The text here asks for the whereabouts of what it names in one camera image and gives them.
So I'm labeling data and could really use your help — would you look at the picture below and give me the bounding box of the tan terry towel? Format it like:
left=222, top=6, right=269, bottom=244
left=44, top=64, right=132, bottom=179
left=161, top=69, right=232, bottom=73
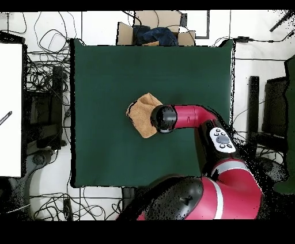
left=126, top=92, right=164, bottom=139

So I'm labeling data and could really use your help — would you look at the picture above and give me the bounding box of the dark green table cloth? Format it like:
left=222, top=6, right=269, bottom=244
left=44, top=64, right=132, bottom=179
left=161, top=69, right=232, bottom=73
left=70, top=38, right=235, bottom=188

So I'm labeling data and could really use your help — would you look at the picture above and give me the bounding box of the dark blue garment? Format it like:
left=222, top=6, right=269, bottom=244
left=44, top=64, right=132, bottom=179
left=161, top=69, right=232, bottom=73
left=133, top=25, right=179, bottom=47

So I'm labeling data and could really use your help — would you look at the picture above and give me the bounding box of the brown cardboard box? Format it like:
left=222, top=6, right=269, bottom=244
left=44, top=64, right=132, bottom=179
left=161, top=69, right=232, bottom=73
left=116, top=10, right=196, bottom=47

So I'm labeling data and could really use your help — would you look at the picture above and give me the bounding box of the black upright bar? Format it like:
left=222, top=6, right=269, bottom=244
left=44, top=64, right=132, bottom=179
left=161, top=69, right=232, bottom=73
left=245, top=75, right=260, bottom=158

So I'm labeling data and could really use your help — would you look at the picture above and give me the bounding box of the black power strip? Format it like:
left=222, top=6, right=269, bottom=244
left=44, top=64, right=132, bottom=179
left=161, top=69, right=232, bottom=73
left=63, top=198, right=74, bottom=220

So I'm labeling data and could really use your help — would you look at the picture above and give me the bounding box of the white board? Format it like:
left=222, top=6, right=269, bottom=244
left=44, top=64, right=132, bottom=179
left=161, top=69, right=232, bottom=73
left=0, top=42, right=23, bottom=178

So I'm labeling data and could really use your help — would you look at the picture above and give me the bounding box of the black marker strip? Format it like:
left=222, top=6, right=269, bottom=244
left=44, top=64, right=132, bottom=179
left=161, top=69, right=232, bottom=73
left=0, top=110, right=13, bottom=126

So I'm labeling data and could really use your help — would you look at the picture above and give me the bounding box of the dark green fabric panel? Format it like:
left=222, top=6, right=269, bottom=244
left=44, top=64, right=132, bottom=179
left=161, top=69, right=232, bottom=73
left=273, top=55, right=295, bottom=195

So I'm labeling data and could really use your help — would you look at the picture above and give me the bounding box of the black slanted rod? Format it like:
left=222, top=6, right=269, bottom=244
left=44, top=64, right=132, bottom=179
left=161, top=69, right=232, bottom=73
left=269, top=10, right=295, bottom=33

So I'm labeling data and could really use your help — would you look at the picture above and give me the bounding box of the grey metal frame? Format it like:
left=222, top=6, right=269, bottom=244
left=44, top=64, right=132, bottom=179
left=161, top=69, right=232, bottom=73
left=195, top=10, right=210, bottom=39

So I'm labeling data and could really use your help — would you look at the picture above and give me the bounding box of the black adapter cable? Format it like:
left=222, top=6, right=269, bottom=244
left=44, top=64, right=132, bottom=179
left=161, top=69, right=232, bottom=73
left=248, top=29, right=295, bottom=44

